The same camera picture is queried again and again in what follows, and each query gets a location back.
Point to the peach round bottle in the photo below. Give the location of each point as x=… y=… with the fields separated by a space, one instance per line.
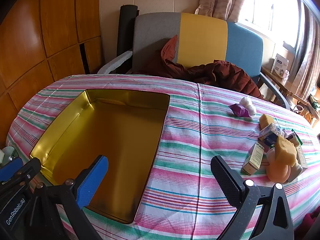
x=277 y=171

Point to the gold tin box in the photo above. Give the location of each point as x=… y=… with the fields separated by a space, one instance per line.
x=112 y=142

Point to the wooden wardrobe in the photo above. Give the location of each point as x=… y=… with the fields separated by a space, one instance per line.
x=37 y=30

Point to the small green white box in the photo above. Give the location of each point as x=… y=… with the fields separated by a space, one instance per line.
x=253 y=158

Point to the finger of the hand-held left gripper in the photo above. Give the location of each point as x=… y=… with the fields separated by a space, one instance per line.
x=8 y=170
x=27 y=172

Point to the yellow sponge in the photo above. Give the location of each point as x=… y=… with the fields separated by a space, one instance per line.
x=285 y=150
x=265 y=121

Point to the wooden side table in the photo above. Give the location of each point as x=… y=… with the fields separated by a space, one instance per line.
x=275 y=80

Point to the blue tissue pack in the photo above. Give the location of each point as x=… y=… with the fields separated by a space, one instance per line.
x=268 y=133

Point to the green glass table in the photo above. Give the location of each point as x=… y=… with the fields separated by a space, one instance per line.
x=7 y=151

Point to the grey yellow blue armchair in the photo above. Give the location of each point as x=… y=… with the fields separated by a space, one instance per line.
x=202 y=37

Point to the black rolled mat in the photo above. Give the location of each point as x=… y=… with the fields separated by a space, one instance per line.
x=125 y=30

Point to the white blue carton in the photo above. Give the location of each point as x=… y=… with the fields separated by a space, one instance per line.
x=280 y=65

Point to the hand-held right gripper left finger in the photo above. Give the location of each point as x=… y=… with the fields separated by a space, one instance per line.
x=92 y=180

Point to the window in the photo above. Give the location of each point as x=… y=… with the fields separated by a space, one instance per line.
x=270 y=5

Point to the maroon puffer jacket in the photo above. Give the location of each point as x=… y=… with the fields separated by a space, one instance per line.
x=225 y=77

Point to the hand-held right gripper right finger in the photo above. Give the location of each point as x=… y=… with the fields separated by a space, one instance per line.
x=225 y=180

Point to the purple snack packet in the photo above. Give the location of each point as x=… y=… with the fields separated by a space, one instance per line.
x=238 y=110

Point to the brown striped curtain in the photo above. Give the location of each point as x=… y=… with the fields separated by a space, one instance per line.
x=310 y=55

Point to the striped tablecloth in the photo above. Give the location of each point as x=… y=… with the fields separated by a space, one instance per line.
x=200 y=130

